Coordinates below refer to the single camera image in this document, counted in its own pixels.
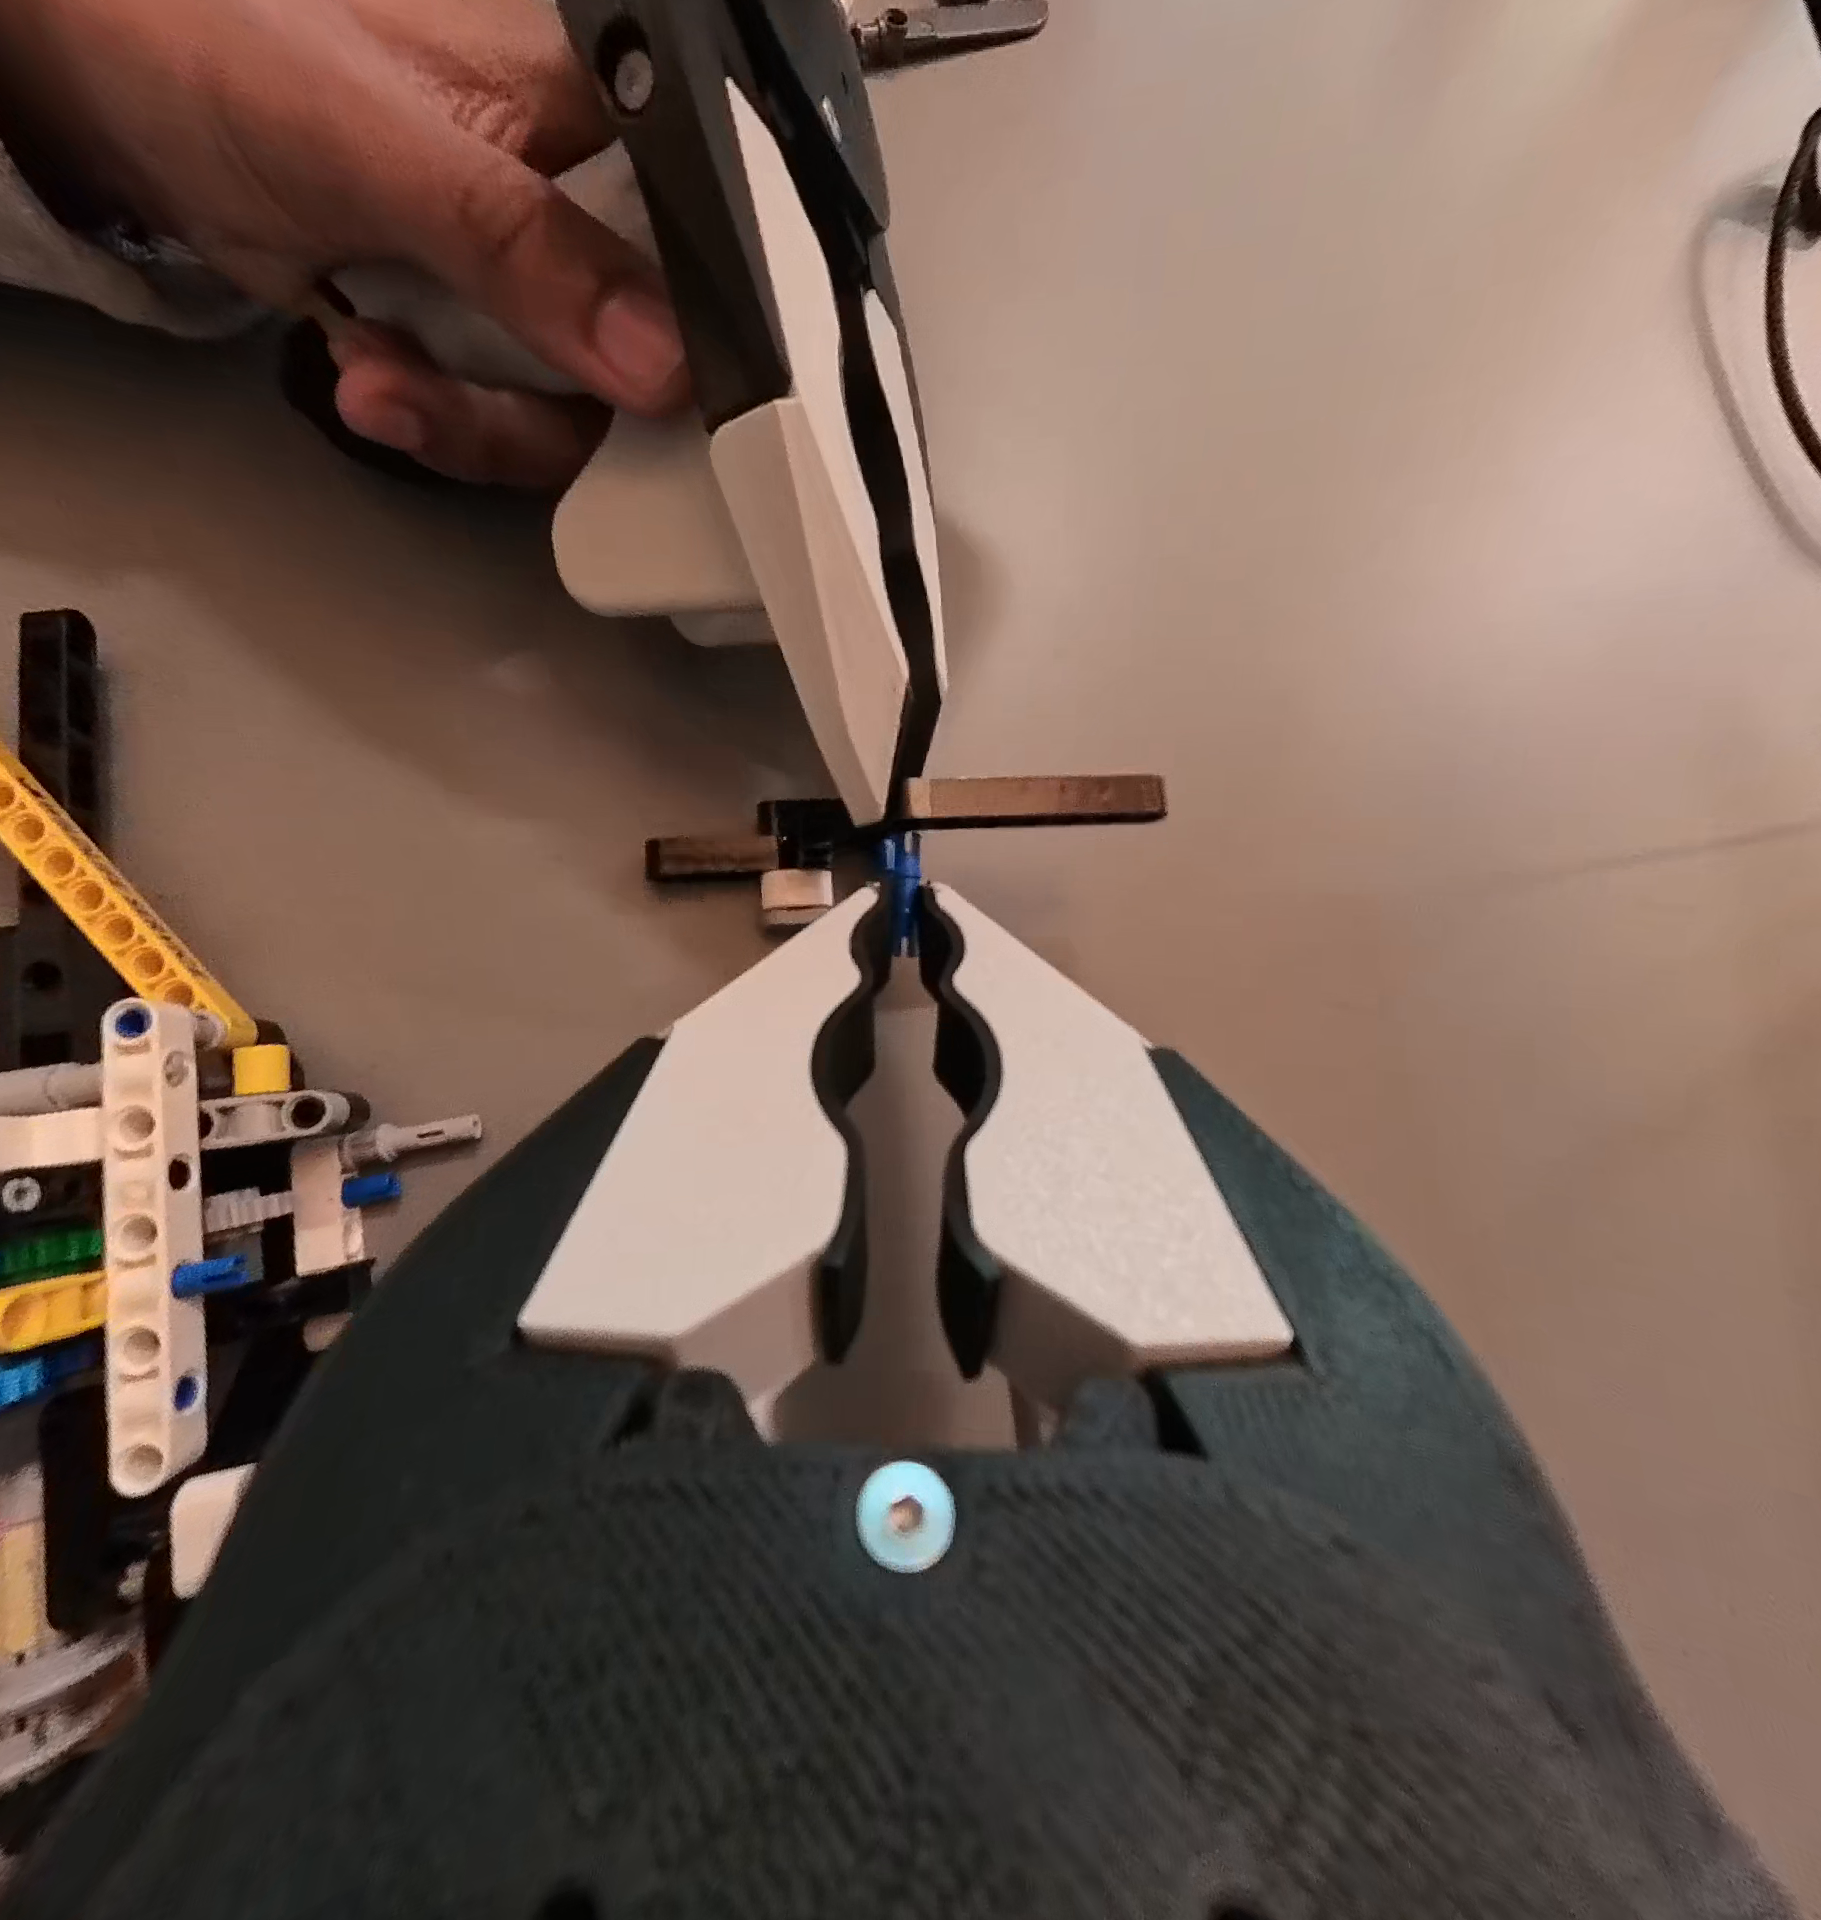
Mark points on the multicolour lego model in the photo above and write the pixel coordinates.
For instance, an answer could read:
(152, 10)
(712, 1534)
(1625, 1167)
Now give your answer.
(152, 1200)

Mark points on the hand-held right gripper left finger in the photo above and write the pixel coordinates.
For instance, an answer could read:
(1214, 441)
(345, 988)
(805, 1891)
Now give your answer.
(686, 1200)

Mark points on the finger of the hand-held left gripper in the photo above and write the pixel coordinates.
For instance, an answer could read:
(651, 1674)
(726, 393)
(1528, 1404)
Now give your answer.
(915, 480)
(805, 525)

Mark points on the person's left forearm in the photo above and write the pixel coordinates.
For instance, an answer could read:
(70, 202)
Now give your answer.
(8, 226)

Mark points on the long black lego beam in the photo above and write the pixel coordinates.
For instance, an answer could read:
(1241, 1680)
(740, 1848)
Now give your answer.
(1046, 798)

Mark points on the person's left hand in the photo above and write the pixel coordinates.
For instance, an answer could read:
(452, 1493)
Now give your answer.
(326, 135)

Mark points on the small black lego sub-assembly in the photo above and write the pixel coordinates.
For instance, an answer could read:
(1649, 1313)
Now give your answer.
(798, 831)

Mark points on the blue lego pin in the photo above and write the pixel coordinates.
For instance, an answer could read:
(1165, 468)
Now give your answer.
(897, 885)

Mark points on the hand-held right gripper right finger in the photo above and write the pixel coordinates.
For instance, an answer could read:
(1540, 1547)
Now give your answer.
(1121, 1200)

